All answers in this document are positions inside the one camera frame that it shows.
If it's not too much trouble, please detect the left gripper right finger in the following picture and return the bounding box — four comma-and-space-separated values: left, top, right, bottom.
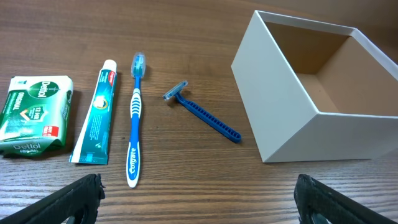
294, 174, 397, 224

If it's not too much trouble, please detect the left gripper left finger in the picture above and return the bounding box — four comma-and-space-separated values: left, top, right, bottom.
1, 174, 105, 224

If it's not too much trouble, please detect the green soap packet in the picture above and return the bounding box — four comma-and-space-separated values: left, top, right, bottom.
1, 75, 73, 157

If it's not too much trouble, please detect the teal toothpaste tube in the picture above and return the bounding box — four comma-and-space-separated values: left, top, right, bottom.
69, 59, 117, 165

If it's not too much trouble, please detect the white open cardboard box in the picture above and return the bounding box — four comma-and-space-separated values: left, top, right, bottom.
231, 11, 397, 163

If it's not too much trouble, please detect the blue disposable razor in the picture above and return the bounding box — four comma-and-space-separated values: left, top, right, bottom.
162, 80, 242, 144

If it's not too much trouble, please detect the blue white toothbrush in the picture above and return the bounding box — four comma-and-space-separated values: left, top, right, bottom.
126, 52, 146, 189

